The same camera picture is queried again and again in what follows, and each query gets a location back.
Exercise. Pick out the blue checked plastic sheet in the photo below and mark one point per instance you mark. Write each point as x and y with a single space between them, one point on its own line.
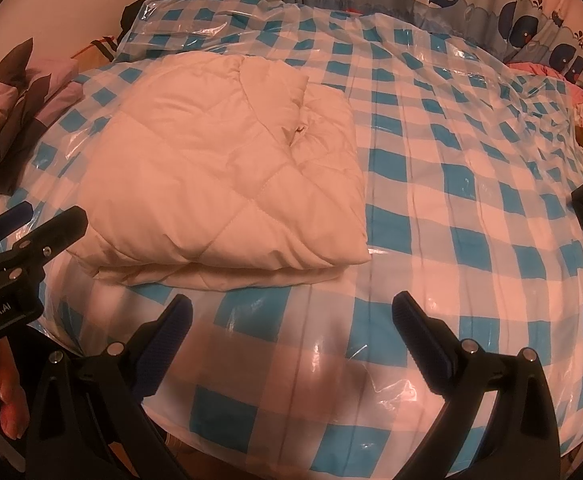
471 200

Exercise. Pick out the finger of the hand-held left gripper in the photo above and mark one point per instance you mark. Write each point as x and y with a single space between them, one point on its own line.
6 217
61 230

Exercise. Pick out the pink cloth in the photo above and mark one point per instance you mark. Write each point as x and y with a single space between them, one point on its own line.
541 69

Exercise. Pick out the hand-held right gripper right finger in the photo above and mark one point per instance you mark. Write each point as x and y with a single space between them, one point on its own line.
421 335

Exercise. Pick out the person's left hand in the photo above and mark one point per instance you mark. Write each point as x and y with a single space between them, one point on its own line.
13 400

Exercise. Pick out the purple and dark clothes pile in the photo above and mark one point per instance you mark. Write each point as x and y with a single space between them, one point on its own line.
16 105

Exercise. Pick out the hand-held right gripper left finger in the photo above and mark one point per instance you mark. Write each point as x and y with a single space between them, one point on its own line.
164 340

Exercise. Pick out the orange striped cloth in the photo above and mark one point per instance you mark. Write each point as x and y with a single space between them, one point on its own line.
96 50

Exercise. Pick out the white quilted jacket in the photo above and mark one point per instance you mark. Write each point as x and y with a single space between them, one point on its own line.
211 170

